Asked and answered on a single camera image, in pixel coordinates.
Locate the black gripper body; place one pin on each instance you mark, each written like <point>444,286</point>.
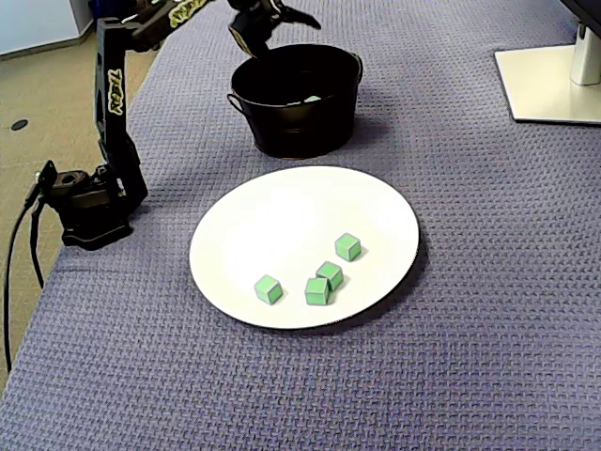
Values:
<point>276,15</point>

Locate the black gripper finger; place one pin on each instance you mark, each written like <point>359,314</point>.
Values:
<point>251,35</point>
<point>296,14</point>

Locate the green cube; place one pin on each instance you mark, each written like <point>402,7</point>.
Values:
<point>312,99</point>
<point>316,292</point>
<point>347,247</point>
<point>330,273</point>
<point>267,289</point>

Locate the black robot arm with stickers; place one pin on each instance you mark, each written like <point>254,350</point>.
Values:
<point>112,141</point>

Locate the white round plate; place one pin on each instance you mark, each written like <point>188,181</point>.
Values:
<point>300,221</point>

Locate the black metal bucket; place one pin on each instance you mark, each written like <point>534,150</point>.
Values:
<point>300,127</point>

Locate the dark blue bin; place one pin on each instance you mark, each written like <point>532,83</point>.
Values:
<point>108,8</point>

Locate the black oval floor socket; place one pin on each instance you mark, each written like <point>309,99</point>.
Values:
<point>20,125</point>

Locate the white monitor stand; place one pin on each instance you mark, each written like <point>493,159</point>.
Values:
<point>540,84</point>

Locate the blue woven table cloth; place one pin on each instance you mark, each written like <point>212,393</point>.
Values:
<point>422,329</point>

